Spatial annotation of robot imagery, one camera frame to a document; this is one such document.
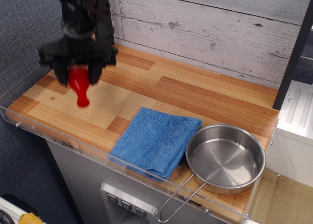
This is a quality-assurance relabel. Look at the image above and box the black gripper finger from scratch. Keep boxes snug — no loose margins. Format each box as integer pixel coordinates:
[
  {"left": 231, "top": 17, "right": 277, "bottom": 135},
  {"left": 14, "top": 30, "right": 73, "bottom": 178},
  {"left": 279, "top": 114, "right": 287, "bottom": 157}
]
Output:
[
  {"left": 88, "top": 63, "right": 103, "bottom": 85},
  {"left": 53, "top": 59, "right": 70, "bottom": 86}
]

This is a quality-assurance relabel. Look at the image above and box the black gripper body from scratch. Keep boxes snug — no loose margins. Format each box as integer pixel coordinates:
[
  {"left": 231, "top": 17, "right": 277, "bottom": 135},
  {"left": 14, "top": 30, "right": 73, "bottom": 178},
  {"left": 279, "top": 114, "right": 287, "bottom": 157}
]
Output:
[{"left": 37, "top": 22, "right": 118, "bottom": 66}]

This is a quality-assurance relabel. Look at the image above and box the red toy ketchup bottle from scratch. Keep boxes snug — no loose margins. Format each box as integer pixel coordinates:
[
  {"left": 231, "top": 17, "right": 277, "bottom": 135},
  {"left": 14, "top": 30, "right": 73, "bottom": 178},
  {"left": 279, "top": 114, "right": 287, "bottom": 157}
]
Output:
[{"left": 68, "top": 67, "right": 90, "bottom": 107}]

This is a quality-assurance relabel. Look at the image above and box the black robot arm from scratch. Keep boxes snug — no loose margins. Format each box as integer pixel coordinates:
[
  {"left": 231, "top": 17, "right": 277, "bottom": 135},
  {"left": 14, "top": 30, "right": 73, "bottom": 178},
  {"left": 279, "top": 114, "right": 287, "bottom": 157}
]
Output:
[{"left": 0, "top": 0, "right": 117, "bottom": 87}]

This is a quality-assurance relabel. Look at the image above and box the blue folded cloth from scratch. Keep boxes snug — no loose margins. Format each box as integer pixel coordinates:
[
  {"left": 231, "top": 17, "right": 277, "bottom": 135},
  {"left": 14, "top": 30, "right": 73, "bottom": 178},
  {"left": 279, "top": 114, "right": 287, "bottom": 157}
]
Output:
[{"left": 109, "top": 108, "right": 202, "bottom": 180}]

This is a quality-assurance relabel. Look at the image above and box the grey toy kitchen cabinet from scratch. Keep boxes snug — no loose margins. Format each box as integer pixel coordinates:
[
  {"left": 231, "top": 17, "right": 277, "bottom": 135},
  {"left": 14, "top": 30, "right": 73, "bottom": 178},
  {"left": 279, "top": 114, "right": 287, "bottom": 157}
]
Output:
[{"left": 45, "top": 138, "right": 211, "bottom": 224}]

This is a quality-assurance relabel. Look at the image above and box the silver dispenser button panel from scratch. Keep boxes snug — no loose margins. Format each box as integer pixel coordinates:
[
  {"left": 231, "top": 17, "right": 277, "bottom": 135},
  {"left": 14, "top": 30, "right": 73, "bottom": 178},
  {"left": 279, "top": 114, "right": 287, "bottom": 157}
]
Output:
[{"left": 100, "top": 182, "right": 158, "bottom": 224}]

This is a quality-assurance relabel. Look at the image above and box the yellow object bottom left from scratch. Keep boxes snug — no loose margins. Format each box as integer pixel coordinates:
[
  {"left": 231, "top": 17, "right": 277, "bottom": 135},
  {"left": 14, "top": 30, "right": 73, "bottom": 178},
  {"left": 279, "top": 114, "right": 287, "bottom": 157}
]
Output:
[{"left": 18, "top": 213, "right": 43, "bottom": 224}]

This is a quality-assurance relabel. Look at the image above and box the stainless steel pan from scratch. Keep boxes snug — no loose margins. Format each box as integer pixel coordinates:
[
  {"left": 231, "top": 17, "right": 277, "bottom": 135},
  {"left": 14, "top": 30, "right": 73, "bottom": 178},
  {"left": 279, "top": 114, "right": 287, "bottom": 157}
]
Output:
[{"left": 155, "top": 124, "right": 266, "bottom": 224}]

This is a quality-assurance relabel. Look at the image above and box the white ridged side counter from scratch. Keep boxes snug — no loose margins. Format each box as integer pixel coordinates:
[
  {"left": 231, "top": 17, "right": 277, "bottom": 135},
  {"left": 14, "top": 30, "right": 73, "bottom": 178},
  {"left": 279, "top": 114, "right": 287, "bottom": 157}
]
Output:
[{"left": 266, "top": 81, "right": 313, "bottom": 187}]

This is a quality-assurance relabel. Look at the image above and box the black left upright post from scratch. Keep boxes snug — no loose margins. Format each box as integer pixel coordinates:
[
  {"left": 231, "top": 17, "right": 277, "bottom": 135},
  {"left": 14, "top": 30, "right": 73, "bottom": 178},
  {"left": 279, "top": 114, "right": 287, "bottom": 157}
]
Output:
[{"left": 95, "top": 0, "right": 114, "bottom": 47}]

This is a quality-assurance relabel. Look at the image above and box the black upright post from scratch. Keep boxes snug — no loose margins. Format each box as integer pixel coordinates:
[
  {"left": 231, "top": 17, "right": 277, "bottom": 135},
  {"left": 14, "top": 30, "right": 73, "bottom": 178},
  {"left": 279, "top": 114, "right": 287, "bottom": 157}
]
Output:
[
  {"left": 95, "top": 0, "right": 114, "bottom": 47},
  {"left": 272, "top": 0, "right": 313, "bottom": 110}
]

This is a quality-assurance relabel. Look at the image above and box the clear acrylic guard rail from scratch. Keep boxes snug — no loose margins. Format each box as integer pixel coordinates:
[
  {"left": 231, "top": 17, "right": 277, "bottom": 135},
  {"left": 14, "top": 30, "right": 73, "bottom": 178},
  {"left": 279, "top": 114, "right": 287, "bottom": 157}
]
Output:
[{"left": 0, "top": 24, "right": 280, "bottom": 224}]

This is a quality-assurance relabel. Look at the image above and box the black corrugated hose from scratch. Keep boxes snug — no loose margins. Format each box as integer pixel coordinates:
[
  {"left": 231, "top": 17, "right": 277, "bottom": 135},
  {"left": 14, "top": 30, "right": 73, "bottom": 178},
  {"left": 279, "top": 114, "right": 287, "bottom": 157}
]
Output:
[{"left": 0, "top": 209, "right": 18, "bottom": 224}]

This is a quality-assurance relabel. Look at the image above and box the black right upright post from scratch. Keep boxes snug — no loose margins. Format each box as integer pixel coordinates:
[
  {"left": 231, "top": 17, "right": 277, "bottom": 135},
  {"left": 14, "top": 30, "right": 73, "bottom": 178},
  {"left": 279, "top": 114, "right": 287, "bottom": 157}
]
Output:
[{"left": 272, "top": 0, "right": 313, "bottom": 110}]

